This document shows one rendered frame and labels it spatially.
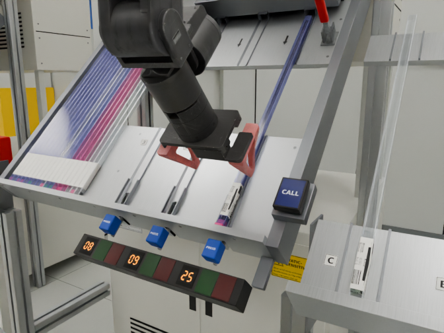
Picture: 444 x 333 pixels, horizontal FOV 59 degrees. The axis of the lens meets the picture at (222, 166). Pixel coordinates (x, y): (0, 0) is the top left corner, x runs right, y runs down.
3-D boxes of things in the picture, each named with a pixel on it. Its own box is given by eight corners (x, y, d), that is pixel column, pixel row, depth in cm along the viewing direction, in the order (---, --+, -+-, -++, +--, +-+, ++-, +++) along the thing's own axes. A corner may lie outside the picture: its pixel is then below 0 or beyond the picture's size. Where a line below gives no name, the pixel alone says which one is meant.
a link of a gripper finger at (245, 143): (231, 152, 62) (209, 110, 55) (273, 156, 58) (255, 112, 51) (215, 187, 58) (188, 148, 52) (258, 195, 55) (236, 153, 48)
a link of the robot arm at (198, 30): (92, 27, 41) (158, 22, 37) (141, -34, 47) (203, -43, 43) (144, 107, 50) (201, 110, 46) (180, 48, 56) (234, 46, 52)
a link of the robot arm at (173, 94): (127, 77, 44) (167, 75, 42) (153, 38, 48) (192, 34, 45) (156, 119, 49) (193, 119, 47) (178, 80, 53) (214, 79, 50)
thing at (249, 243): (275, 262, 60) (262, 242, 55) (19, 198, 93) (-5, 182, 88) (278, 255, 61) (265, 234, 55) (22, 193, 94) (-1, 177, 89)
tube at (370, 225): (361, 314, 39) (360, 310, 38) (346, 310, 40) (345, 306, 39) (417, 20, 65) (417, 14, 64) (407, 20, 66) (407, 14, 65)
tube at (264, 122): (224, 230, 60) (222, 226, 59) (217, 228, 61) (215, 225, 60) (312, 20, 83) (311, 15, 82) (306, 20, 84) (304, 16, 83)
